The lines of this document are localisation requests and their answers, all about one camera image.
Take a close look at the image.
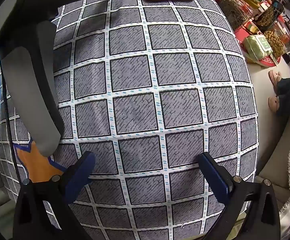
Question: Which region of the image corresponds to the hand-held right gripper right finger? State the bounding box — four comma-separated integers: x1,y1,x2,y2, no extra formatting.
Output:
197,151,282,240

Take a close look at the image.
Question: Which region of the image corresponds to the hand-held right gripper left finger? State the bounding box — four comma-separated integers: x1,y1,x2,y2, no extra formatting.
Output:
12,151,96,240

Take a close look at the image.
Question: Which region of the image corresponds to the grey checked tablecloth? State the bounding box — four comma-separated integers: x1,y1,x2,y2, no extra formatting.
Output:
0,0,259,240

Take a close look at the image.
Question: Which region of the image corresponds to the pink slipper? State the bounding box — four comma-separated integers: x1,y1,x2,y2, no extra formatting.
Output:
268,96,282,115
268,70,283,94

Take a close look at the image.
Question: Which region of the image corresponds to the red tray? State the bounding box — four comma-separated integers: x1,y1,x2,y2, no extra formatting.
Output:
234,15,283,68

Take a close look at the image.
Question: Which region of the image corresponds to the green wrapped packet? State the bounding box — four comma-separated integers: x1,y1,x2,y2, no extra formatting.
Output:
242,34,273,63

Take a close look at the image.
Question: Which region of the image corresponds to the clear jar of nuts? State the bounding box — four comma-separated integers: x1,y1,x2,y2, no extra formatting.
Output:
262,21,290,58

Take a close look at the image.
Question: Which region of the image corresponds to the clear bag of dark twigs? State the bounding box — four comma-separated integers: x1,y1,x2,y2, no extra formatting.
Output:
219,0,254,30

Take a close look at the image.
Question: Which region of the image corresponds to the dark bag of nuts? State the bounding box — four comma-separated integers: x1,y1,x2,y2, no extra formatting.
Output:
255,1,285,30

